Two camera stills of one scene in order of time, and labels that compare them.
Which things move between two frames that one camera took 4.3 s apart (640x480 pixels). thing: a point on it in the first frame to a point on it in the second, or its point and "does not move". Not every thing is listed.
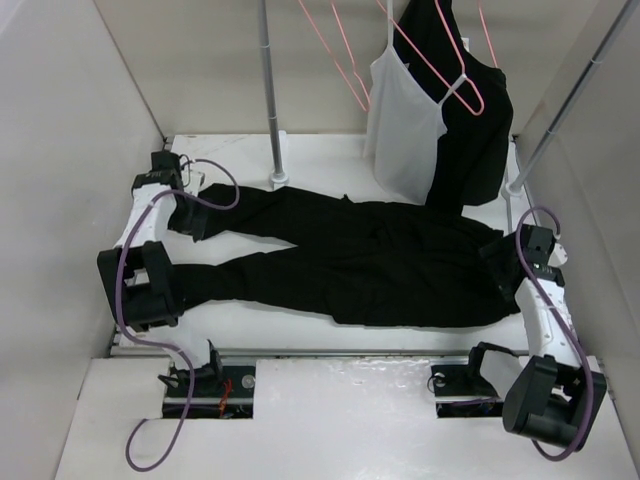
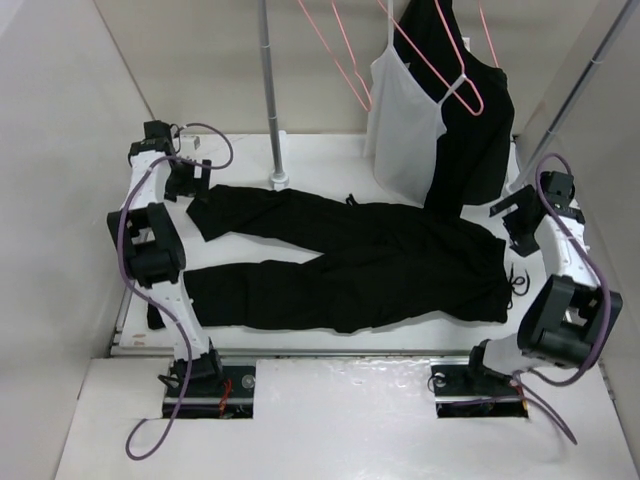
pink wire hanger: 351,54 does not move
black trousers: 364,263 does not move
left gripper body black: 182,220 to 181,181
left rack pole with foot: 278,179 does not move
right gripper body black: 498,265 to 515,220
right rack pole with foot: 515,189 does not move
